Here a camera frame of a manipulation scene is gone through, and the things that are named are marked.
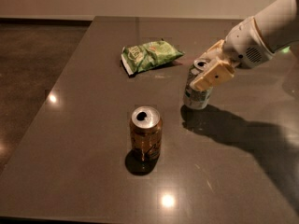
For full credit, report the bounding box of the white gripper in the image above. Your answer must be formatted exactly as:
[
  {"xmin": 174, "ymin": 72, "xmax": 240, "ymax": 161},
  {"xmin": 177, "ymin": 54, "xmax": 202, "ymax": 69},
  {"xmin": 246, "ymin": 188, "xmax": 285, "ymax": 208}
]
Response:
[{"xmin": 190, "ymin": 16, "xmax": 274, "ymax": 91}]

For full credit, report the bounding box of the silver green 7up can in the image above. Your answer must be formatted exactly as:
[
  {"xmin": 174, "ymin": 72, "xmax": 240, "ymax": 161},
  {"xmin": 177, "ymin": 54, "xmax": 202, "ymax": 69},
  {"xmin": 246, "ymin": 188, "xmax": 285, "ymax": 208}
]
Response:
[{"xmin": 183, "ymin": 59, "xmax": 212, "ymax": 110}]

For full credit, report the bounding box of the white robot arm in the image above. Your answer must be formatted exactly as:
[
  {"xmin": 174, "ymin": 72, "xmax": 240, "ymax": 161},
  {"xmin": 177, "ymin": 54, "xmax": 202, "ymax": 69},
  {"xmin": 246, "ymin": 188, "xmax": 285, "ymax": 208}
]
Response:
[{"xmin": 191, "ymin": 0, "xmax": 299, "ymax": 91}]

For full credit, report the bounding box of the orange soda can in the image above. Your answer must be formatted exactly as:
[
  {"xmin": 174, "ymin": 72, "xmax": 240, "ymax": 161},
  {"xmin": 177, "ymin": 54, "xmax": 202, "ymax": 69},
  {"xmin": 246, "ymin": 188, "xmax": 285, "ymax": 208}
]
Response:
[{"xmin": 130, "ymin": 106, "xmax": 163, "ymax": 161}]

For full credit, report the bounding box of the green chip bag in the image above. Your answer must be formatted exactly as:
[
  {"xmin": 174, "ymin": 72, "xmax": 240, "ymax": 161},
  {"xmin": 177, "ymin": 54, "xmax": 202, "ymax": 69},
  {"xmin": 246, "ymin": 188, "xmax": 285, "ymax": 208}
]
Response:
[{"xmin": 121, "ymin": 40, "xmax": 184, "ymax": 76}]

